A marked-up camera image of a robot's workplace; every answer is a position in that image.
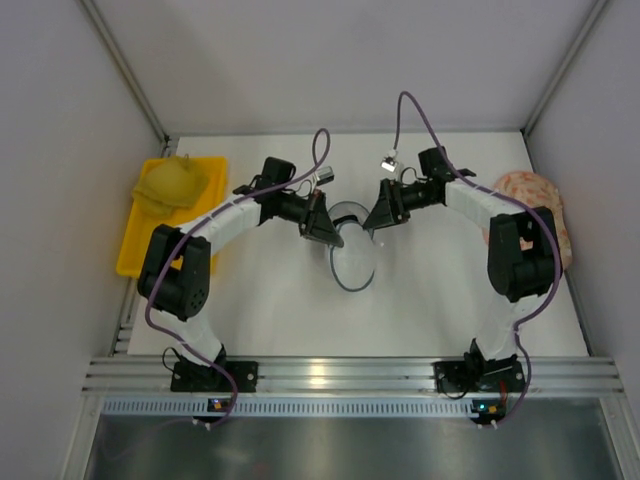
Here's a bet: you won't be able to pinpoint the white mesh laundry bag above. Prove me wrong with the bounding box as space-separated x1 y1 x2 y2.
327 201 377 293

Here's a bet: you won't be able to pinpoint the pink patterned bra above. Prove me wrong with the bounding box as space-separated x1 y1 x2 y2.
493 171 573 271

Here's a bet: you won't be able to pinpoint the yellow bra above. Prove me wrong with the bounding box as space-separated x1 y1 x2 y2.
132 156 209 219

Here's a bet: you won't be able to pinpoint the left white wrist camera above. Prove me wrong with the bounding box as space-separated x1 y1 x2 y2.
313 166 335 186

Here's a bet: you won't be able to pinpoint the purple cable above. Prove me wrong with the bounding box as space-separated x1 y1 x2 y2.
394 91 562 431
143 128 331 431

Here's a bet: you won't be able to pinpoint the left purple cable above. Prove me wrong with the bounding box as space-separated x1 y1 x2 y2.
143 128 331 431

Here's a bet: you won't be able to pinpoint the perforated cable duct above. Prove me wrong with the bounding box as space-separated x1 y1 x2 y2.
102 397 504 418

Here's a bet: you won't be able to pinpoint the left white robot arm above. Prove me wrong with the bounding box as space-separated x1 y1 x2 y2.
137 157 344 373

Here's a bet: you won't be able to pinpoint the yellow plastic tray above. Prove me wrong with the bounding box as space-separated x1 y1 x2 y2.
116 157 227 279

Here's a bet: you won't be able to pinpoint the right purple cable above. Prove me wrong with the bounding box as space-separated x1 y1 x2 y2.
394 91 562 431

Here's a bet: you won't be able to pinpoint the aluminium mounting rail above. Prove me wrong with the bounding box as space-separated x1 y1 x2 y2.
82 356 624 398

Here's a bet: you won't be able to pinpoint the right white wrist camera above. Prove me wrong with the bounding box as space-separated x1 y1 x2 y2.
380 155 404 176

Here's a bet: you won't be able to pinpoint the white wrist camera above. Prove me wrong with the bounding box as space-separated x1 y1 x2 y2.
380 155 404 176
313 166 335 186

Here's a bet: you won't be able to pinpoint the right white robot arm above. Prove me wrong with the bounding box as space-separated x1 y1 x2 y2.
364 147 563 370

